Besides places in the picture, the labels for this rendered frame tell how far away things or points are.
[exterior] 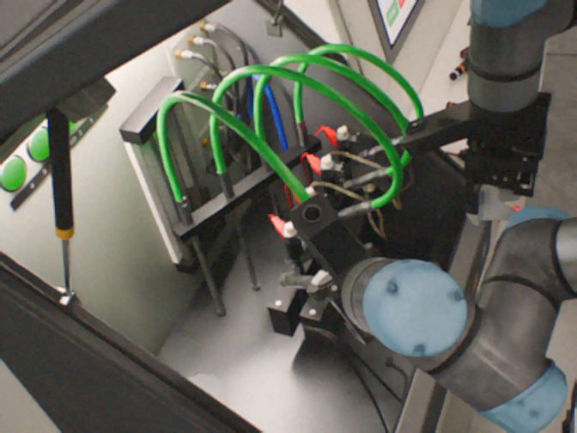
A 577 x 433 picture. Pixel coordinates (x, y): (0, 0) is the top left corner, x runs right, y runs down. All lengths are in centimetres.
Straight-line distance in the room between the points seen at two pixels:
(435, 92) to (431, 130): 76
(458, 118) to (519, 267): 22
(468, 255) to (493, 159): 49
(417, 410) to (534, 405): 50
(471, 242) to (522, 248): 63
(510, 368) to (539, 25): 33
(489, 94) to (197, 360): 82
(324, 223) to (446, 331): 24
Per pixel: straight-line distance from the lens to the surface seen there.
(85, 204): 110
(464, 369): 60
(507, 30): 71
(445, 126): 82
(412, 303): 55
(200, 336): 138
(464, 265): 127
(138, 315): 129
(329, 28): 126
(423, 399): 112
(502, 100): 76
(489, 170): 84
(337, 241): 74
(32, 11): 105
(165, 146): 107
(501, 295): 65
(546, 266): 67
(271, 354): 133
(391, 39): 145
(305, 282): 95
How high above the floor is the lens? 193
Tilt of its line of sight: 46 degrees down
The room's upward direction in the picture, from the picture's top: 12 degrees counter-clockwise
